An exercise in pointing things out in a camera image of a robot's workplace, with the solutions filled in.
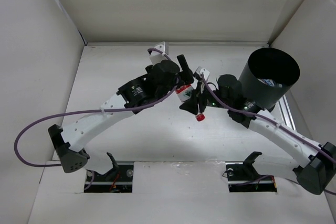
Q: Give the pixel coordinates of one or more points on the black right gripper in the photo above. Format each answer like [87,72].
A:
[191,105]

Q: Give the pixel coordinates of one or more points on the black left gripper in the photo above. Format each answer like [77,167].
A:
[185,76]

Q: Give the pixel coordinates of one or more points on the clear bottle red label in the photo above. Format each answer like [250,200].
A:
[184,93]

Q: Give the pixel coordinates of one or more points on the clear bottle orange blue label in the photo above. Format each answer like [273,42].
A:
[271,83]

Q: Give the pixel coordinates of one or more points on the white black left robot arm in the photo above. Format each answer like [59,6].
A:
[70,142]

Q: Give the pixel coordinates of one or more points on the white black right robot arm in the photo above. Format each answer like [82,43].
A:
[310,164]

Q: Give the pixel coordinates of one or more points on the black round bin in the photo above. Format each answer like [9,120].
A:
[268,74]

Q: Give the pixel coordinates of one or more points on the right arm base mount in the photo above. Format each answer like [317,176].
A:
[242,178]

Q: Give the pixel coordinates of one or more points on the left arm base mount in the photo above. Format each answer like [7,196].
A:
[122,183]

